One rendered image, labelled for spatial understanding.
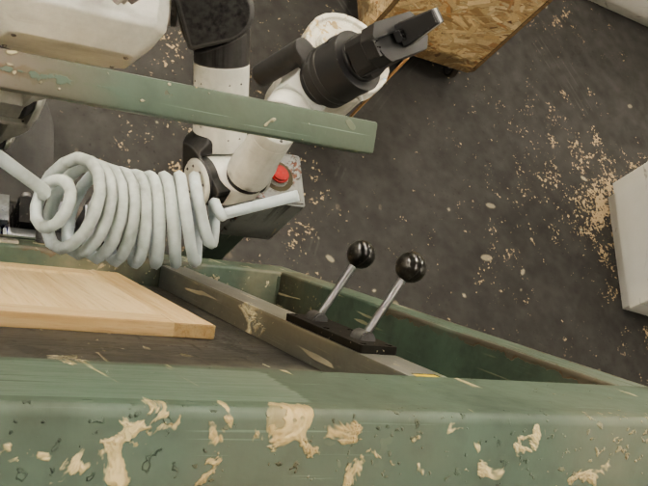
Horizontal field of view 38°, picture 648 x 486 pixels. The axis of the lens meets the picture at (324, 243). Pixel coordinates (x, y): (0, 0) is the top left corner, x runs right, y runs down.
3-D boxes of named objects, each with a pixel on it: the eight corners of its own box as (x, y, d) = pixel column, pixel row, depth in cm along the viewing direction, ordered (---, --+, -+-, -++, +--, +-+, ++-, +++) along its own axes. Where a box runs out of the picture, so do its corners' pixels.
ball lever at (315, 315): (314, 331, 122) (371, 249, 124) (328, 337, 119) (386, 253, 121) (294, 315, 120) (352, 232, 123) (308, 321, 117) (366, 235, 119)
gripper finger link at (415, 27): (443, 26, 117) (406, 46, 121) (432, 3, 117) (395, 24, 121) (437, 28, 116) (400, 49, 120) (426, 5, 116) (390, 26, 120)
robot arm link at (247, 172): (251, 160, 138) (208, 228, 152) (307, 149, 144) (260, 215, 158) (222, 103, 141) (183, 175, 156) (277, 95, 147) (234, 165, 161)
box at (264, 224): (264, 193, 205) (301, 154, 191) (268, 242, 200) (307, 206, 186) (213, 185, 199) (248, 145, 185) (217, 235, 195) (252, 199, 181)
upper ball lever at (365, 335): (360, 351, 111) (420, 261, 114) (376, 359, 108) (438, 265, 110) (338, 334, 110) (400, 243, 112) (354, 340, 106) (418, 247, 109)
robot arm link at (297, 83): (342, 121, 127) (286, 149, 134) (367, 77, 133) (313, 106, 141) (288, 58, 122) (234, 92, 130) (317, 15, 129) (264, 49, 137)
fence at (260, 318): (183, 288, 171) (187, 267, 171) (514, 448, 88) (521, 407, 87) (157, 286, 169) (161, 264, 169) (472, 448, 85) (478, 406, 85)
